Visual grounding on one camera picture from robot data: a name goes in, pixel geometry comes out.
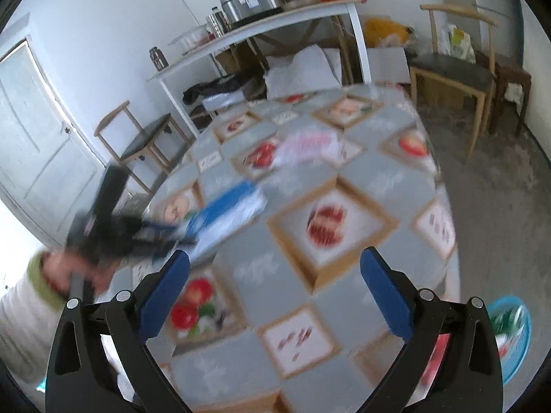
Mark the white and green bag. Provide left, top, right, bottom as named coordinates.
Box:
left=439, top=23, right=476, bottom=63

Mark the yellow bag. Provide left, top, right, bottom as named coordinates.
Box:
left=365, top=17, right=416, bottom=48

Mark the dark brown stool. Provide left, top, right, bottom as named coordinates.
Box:
left=474, top=49, right=533, bottom=136

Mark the fruit-print tablecloth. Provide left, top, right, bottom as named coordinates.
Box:
left=129, top=84, right=459, bottom=413

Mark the steel cup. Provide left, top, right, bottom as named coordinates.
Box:
left=208, top=6, right=229, bottom=35

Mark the person's left hand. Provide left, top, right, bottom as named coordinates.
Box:
left=41, top=250, right=113, bottom=297

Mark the white side table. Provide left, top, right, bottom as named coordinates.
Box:
left=147, top=0, right=373, bottom=138

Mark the black cloth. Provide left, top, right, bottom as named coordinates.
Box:
left=183, top=80, right=246, bottom=104

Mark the pink-print plastic packet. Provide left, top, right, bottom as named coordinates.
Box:
left=275, top=131, right=345, bottom=168

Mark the wooden chair with black seat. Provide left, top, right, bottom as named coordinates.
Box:
left=409, top=3, right=500, bottom=138
left=95, top=101, right=192, bottom=194

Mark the blue and white packet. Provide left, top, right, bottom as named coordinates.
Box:
left=183, top=181, right=268, bottom=267

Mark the blue plastic basket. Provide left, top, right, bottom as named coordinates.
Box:
left=486, top=295, right=533, bottom=385

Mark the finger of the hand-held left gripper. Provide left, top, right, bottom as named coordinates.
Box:
left=140, top=219, right=191, bottom=236
left=133, top=238, right=195, bottom=262

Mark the white door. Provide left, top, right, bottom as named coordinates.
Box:
left=0, top=39, right=108, bottom=246

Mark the silver rice cooker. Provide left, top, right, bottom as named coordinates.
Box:
left=218, top=0, right=285, bottom=24

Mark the cardboard box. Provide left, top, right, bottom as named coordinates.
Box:
left=215, top=47, right=242, bottom=74

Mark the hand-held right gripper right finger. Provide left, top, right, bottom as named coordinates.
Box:
left=355, top=246, right=504, bottom=413

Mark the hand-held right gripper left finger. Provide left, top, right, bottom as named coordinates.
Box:
left=45, top=250, right=192, bottom=413

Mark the clear plastic tub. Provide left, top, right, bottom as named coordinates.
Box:
left=168, top=26, right=211, bottom=54

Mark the person's left forearm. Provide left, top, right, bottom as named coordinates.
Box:
left=0, top=254, right=70, bottom=385

